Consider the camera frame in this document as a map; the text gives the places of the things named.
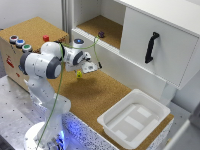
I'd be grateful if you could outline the pink block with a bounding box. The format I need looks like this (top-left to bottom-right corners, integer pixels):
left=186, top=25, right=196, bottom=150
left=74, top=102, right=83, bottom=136
left=42, top=34, right=50, bottom=43

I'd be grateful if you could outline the wooden drawer box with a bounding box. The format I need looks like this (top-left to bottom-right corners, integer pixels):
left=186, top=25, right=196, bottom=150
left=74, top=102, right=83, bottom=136
left=0, top=16, right=70, bottom=92

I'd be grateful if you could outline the green button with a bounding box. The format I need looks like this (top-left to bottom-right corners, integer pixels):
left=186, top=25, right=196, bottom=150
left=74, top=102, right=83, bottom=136
left=21, top=43, right=33, bottom=54

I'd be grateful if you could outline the purple block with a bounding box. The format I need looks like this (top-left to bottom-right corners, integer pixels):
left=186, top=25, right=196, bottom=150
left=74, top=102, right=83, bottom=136
left=97, top=30, right=106, bottom=38

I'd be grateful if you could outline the white cabinet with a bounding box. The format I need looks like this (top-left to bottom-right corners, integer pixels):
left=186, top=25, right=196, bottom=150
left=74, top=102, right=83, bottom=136
left=71, top=0, right=200, bottom=105

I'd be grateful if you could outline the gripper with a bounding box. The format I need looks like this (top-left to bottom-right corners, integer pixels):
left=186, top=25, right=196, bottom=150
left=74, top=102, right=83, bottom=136
left=81, top=61, right=100, bottom=75

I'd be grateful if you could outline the red button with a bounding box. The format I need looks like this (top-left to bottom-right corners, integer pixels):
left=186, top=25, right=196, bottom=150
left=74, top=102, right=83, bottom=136
left=9, top=34, right=19, bottom=45

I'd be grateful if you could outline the green cable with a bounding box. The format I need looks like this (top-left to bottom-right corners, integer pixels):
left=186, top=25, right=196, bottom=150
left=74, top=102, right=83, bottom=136
left=34, top=35, right=102, bottom=150

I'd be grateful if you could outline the white sliding door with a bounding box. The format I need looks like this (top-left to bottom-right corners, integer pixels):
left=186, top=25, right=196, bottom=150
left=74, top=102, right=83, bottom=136
left=119, top=6, right=200, bottom=90

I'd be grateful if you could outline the black door handle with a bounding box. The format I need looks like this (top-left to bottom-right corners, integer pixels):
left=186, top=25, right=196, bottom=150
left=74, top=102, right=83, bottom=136
left=144, top=31, right=160, bottom=64

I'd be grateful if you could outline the blue button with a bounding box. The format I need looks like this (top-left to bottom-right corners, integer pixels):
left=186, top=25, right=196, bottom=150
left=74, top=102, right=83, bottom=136
left=15, top=38, right=26, bottom=49

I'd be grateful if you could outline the white plastic box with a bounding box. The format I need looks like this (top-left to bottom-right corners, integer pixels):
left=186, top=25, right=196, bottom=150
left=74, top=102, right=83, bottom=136
left=96, top=88, right=171, bottom=150

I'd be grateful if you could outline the yellow block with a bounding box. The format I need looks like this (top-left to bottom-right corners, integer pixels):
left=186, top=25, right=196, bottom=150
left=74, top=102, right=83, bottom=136
left=76, top=70, right=83, bottom=79

